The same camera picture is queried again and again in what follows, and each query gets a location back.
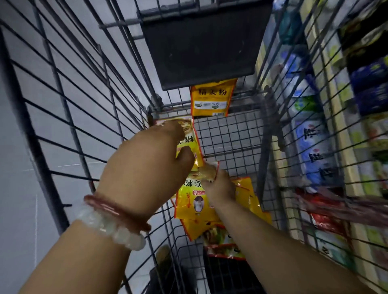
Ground row of small dark bottles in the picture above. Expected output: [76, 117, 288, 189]
[339, 18, 388, 117]

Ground row of blue packets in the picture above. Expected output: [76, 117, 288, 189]
[273, 0, 340, 195]

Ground black trousers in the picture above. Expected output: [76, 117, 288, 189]
[145, 242, 268, 294]

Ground rows of assorted seasoning packets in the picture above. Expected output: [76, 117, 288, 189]
[297, 188, 388, 279]

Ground person's right forearm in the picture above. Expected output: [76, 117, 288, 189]
[212, 199, 377, 294]

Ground person's right hand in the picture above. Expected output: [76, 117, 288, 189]
[200, 164, 238, 210]

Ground wooden store shelving with goods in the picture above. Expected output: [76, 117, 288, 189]
[255, 0, 388, 294]

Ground white bead bracelet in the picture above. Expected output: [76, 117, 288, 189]
[76, 203, 148, 251]

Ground brown shoe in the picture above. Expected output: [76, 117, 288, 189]
[155, 245, 174, 269]

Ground dark red bracelet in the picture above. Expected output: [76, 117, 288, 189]
[84, 194, 152, 234]

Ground black plastic cart flap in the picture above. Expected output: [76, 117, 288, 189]
[139, 0, 274, 90]

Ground person's left hand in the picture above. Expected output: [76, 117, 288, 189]
[97, 120, 196, 219]

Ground grey wire shopping cart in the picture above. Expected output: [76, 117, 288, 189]
[0, 0, 388, 294]

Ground pile of seasoning packets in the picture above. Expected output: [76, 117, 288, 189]
[175, 79, 274, 261]

